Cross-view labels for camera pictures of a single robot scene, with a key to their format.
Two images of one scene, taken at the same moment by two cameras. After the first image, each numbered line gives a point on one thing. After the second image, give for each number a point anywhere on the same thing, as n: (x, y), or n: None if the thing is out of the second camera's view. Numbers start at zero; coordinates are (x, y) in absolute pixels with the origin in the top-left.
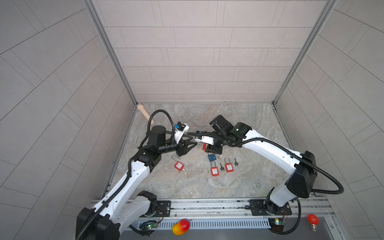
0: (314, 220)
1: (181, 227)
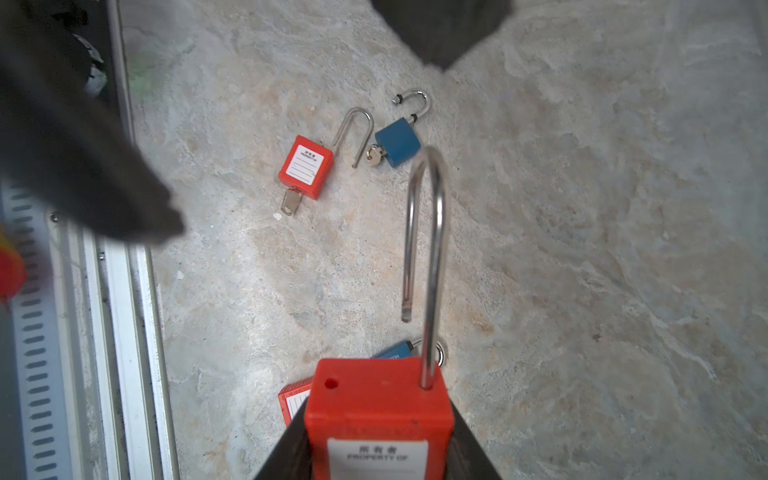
0: None
1: (13, 269)
